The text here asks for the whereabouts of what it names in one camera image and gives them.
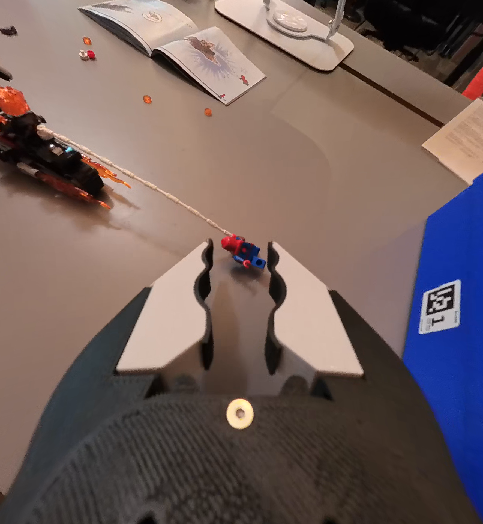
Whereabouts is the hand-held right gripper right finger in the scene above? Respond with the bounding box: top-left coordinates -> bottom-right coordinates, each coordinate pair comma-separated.
265,241 -> 365,380

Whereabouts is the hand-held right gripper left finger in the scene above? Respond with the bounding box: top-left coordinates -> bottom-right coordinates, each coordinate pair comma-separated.
115,239 -> 214,376

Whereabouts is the blue red lego minifigure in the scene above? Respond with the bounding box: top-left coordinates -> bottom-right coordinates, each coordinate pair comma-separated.
220,234 -> 266,270

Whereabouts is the lego motorcycle model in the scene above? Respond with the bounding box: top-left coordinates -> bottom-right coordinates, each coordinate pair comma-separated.
0,85 -> 226,232

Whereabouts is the lego instruction booklet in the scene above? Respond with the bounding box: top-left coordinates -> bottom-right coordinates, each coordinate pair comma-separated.
78,0 -> 266,106

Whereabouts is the blue plastic bin white tag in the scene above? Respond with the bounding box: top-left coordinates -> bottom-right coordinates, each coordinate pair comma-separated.
403,160 -> 483,524

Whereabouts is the white paper sheet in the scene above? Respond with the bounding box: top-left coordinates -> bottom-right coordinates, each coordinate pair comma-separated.
421,98 -> 483,185

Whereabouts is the white metal stand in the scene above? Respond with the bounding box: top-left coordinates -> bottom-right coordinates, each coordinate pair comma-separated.
215,0 -> 354,72

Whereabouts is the black office chair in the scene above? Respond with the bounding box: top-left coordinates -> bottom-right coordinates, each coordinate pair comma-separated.
364,0 -> 475,62

